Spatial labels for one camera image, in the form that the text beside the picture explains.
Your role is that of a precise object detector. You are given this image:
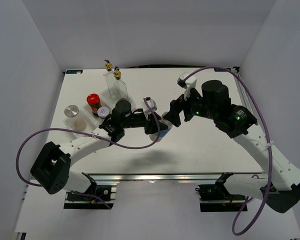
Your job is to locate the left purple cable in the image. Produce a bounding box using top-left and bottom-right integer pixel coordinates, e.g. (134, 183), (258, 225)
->
(16, 97), (166, 210)

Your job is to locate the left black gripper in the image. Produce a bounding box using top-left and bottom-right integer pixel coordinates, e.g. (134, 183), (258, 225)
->
(121, 111), (168, 135)

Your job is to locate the small red-label lid jar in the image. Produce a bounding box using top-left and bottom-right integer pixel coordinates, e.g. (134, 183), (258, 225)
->
(97, 106), (110, 119)

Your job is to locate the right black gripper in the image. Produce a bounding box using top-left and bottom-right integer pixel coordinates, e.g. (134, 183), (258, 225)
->
(163, 84), (218, 127)

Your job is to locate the right side aluminium rail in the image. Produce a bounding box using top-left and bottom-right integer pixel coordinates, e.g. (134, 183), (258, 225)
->
(234, 77), (258, 118)

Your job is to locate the aluminium front rail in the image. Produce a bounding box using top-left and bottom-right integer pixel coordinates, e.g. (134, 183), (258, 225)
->
(82, 173), (263, 183)

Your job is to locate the purple cable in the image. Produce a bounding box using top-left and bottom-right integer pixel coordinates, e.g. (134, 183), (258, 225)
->
(183, 65), (274, 236)
(16, 97), (166, 210)

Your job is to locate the white compartment organizer tray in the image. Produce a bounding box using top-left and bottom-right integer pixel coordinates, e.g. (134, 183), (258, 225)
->
(62, 84), (136, 133)

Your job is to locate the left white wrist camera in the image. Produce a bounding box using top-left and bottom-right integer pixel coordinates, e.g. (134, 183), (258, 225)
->
(141, 97), (158, 119)

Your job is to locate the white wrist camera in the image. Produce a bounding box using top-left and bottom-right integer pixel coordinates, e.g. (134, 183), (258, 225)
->
(177, 71), (197, 101)
(141, 97), (158, 119)

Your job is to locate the blue label silver-lid jar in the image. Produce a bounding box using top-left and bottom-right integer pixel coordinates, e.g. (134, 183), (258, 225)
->
(149, 111), (173, 143)

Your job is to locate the red lid sauce jar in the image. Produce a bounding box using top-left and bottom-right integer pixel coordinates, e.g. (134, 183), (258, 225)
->
(86, 93), (102, 117)

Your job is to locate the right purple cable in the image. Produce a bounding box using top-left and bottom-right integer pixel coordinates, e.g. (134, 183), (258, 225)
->
(183, 65), (274, 236)

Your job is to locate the aluminium rail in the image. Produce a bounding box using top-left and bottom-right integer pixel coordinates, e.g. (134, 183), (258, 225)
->
(234, 77), (258, 118)
(82, 173), (263, 183)

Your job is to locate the dark sauce glass bottle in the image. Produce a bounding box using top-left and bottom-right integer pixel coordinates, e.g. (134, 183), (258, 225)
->
(113, 66), (129, 101)

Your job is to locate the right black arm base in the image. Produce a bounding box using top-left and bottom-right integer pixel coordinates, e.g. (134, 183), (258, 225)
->
(194, 172), (247, 213)

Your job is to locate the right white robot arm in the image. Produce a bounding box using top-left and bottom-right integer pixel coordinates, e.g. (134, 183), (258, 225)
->
(163, 79), (300, 214)

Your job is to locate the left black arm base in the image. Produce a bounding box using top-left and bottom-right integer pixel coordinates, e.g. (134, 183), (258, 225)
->
(63, 173), (114, 210)

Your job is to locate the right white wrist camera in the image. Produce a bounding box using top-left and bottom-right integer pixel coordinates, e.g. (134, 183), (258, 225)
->
(177, 71), (197, 101)

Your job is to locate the tall jar white powder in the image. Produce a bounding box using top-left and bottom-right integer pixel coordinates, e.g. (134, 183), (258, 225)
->
(63, 104), (87, 132)

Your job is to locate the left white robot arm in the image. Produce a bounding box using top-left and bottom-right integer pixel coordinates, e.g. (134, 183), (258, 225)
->
(30, 98), (167, 200)

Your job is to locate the clear liquid glass bottle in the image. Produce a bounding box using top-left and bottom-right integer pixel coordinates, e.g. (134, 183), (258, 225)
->
(103, 59), (117, 99)

